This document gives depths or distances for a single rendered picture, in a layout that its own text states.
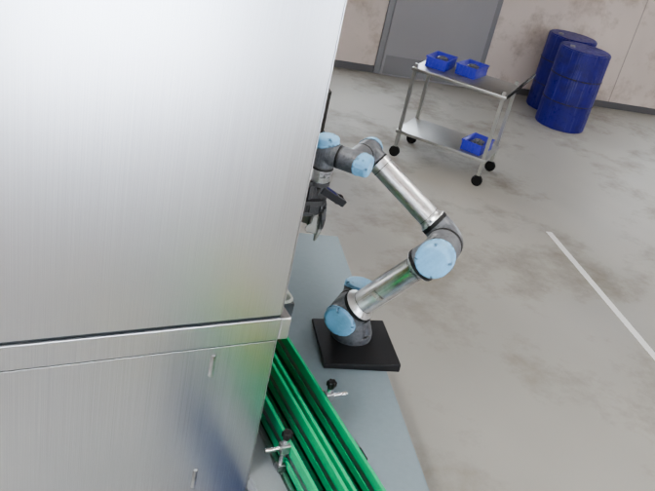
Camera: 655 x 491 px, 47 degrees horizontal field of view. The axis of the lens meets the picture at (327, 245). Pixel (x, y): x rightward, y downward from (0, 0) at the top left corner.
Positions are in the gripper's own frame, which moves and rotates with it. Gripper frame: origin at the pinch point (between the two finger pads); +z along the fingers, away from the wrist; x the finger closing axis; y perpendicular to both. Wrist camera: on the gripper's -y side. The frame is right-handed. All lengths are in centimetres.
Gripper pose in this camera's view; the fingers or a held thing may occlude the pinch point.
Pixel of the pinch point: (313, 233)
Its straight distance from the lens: 255.1
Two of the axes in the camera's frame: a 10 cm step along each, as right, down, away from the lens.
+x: 4.1, 5.1, -7.6
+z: -2.0, 8.6, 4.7
